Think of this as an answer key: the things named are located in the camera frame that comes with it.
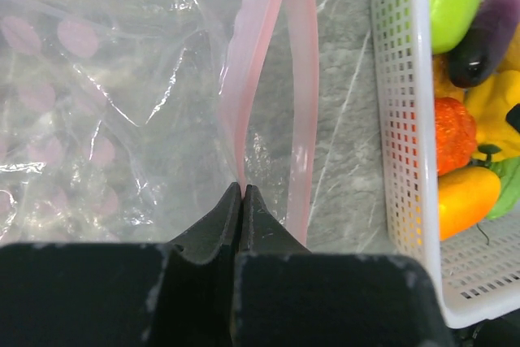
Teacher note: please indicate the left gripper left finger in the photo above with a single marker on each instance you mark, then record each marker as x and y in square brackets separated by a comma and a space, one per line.
[202, 270]

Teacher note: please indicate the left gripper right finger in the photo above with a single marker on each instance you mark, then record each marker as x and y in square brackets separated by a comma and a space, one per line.
[267, 300]

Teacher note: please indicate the clear zip top bag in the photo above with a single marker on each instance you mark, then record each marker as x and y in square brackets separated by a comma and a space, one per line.
[126, 120]

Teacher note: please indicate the orange pumpkin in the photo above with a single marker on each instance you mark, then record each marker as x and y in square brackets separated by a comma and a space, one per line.
[455, 135]

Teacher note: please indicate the yellow bell pepper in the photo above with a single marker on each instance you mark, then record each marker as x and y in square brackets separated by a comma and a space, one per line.
[495, 107]

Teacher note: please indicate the purple eggplant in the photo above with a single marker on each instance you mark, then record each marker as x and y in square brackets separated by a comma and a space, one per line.
[483, 47]

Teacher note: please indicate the green apple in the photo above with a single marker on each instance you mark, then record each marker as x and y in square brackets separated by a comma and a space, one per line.
[450, 20]

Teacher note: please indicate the orange fried food piece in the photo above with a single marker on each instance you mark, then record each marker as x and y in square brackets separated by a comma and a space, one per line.
[443, 87]

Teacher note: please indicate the orange mango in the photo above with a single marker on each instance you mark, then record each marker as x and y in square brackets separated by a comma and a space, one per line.
[465, 197]

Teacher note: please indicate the white plastic basket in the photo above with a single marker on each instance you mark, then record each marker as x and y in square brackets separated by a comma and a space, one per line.
[476, 272]

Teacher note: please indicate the green cucumber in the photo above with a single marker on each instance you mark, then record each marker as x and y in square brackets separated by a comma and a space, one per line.
[508, 172]

